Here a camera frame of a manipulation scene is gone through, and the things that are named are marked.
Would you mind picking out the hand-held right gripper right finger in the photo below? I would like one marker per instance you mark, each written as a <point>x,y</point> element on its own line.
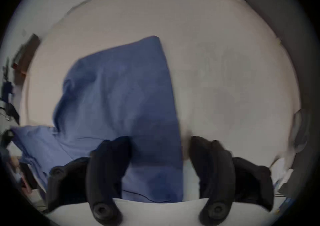
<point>217,170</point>

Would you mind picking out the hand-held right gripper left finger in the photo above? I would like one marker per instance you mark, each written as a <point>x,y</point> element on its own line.
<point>105,170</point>

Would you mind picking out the blue shirt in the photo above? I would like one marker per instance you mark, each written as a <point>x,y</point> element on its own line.
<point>120,110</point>

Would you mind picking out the bed with beige sheet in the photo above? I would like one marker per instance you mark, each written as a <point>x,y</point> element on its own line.
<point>225,70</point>

